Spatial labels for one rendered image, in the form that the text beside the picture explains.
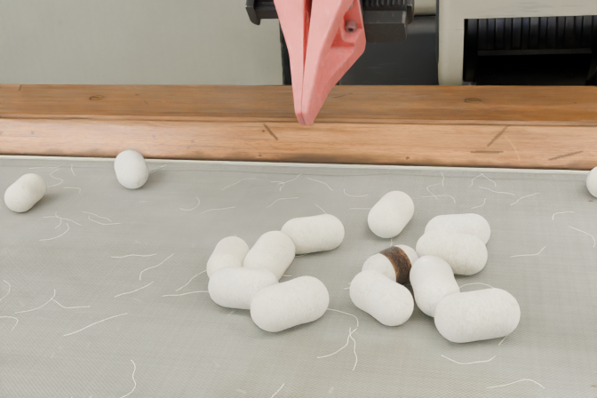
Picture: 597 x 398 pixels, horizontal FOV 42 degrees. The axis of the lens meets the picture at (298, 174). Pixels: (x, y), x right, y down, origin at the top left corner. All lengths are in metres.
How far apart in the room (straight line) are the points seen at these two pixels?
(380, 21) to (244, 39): 2.06
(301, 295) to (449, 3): 0.65
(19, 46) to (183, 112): 2.21
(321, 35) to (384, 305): 0.15
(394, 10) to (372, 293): 0.18
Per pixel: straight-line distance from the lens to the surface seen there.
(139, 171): 0.52
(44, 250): 0.47
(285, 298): 0.35
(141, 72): 2.64
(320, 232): 0.42
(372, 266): 0.38
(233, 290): 0.37
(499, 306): 0.35
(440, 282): 0.36
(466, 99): 0.59
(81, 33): 2.68
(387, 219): 0.43
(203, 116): 0.58
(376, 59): 1.28
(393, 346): 0.35
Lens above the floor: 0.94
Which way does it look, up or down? 23 degrees down
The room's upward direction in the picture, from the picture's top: 4 degrees counter-clockwise
